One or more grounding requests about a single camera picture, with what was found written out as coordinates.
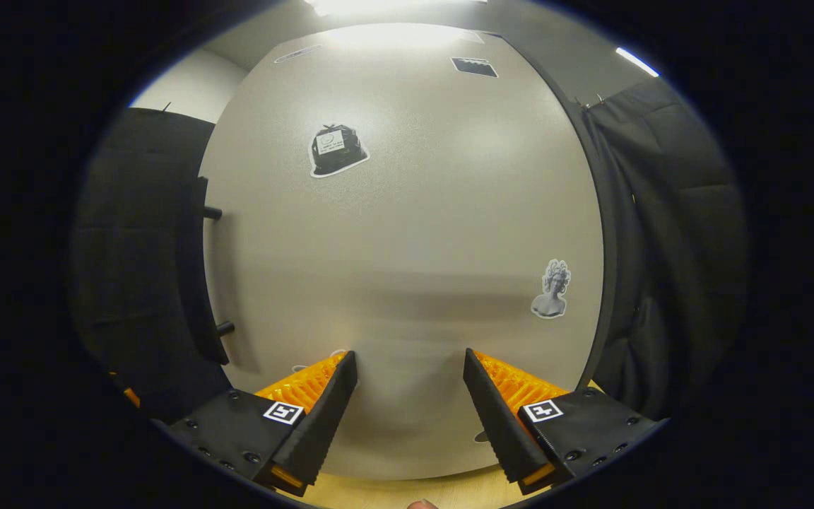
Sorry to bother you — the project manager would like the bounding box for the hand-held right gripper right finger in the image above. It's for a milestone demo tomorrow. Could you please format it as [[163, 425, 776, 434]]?
[[462, 348, 666, 497]]

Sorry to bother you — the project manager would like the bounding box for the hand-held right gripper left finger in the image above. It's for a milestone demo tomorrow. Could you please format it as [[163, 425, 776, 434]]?
[[156, 350, 359, 497]]

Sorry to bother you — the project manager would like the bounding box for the black cabinet door handle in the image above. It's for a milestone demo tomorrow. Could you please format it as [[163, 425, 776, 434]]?
[[179, 177, 237, 366]]

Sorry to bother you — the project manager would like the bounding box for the grey cabinet door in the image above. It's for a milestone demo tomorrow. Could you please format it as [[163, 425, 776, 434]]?
[[197, 23, 606, 481]]

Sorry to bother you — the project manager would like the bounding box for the black backdrop cloth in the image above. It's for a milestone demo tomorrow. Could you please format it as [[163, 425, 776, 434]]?
[[71, 76, 750, 425]]

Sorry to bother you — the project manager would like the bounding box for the small ceiling light panel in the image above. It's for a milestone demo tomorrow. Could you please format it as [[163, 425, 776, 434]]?
[[615, 47, 660, 78]]

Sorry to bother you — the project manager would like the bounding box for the large ceiling light panel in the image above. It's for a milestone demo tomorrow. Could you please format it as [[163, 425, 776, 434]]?
[[305, 0, 489, 18]]

